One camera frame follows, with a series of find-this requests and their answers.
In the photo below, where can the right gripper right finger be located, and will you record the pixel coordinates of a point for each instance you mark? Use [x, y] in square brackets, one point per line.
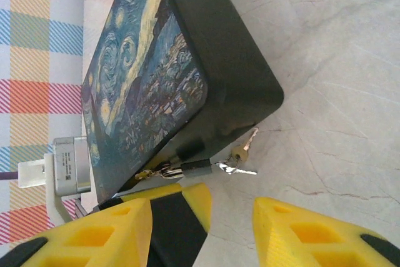
[312, 242]

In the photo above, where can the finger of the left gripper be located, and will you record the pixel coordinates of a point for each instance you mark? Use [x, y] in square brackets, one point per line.
[175, 226]

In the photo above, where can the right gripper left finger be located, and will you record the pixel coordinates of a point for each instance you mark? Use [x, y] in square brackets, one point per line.
[93, 242]

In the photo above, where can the small dark padlock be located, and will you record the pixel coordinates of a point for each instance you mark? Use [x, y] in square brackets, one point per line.
[197, 169]

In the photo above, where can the dark box with starry painting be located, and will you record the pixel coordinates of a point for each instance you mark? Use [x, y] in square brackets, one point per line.
[187, 60]

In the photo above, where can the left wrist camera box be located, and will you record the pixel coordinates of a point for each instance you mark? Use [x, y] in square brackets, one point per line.
[70, 167]

